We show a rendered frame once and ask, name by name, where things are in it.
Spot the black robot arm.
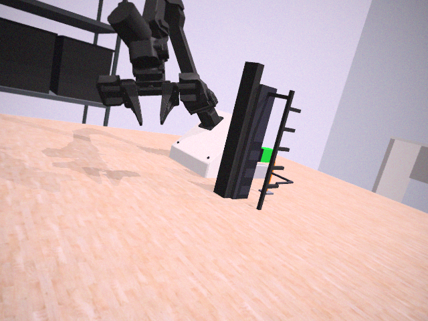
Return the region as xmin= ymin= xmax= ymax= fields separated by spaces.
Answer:
xmin=107 ymin=0 xmax=224 ymax=130

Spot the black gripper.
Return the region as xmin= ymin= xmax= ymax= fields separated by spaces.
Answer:
xmin=96 ymin=68 xmax=201 ymax=126

